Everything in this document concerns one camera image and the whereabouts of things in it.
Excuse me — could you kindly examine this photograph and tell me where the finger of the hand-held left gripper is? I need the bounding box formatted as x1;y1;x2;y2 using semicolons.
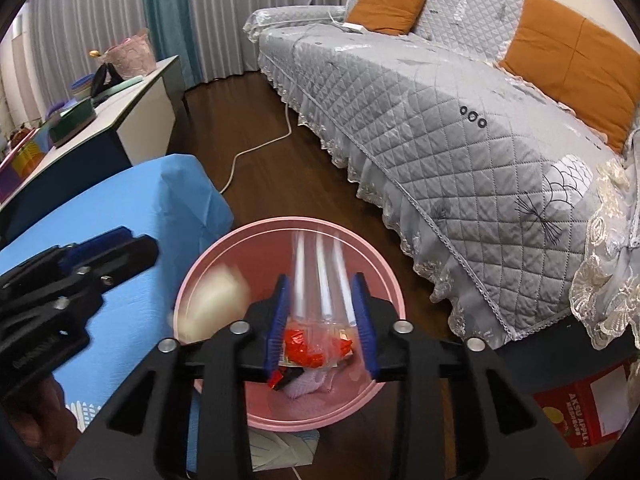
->
70;234;162;291
0;226;135;288

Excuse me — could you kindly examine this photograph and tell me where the red plastic bag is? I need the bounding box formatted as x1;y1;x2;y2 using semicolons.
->
267;327;353;391

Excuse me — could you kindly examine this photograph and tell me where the white foam net sleeve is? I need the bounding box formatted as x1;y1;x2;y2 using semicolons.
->
282;367;341;400

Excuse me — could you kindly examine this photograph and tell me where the white power strip cable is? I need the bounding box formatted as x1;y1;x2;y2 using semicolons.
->
217;7;351;194

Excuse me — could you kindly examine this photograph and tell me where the black wrapper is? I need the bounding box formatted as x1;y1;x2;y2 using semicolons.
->
274;366;307;392

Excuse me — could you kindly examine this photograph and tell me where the person's left hand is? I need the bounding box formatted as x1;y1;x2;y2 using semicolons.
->
0;375;85;467

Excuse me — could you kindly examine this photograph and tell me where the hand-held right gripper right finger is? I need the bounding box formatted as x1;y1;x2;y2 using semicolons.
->
349;272;585;480

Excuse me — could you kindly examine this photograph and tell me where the small orange cushion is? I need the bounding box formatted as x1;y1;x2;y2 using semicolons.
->
345;0;431;37

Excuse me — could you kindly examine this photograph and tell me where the pink woven basket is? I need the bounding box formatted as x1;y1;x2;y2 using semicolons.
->
106;30;156;78

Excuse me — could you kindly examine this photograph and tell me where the beige lace sofa cover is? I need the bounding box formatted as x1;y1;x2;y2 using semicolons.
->
570;157;640;351

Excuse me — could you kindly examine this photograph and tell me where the dark green round bowl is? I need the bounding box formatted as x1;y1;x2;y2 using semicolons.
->
49;97;97;148

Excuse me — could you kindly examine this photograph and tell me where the white and navy coffee table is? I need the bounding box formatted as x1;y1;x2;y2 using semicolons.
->
0;55;186;246

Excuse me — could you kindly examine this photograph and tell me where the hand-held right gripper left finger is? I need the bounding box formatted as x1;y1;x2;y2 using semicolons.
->
59;274;292;480

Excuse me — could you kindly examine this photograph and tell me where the teal curtain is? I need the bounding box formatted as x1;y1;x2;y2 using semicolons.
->
142;0;193;88

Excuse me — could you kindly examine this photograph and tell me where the stack of plastic bowls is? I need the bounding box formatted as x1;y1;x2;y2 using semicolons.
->
70;75;96;101

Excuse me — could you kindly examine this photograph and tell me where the colourful tin box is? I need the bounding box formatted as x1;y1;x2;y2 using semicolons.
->
0;127;51;201

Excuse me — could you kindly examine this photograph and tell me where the pink plastic bin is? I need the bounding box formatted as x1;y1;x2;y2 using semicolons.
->
174;216;406;431

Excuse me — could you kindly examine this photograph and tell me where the grey sheer curtain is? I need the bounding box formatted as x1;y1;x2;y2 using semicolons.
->
185;0;346;83
12;0;151;126

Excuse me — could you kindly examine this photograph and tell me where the red cardboard box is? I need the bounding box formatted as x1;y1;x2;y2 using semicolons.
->
532;360;632;448

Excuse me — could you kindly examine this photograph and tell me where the large orange cushion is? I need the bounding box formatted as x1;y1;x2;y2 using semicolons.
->
499;0;638;156

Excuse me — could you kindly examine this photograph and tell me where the grey quilted sofa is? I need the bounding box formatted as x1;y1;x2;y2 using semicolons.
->
243;0;640;351

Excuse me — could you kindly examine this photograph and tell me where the clear plastic straw pack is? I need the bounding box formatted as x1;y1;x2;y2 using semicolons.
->
292;230;362;323

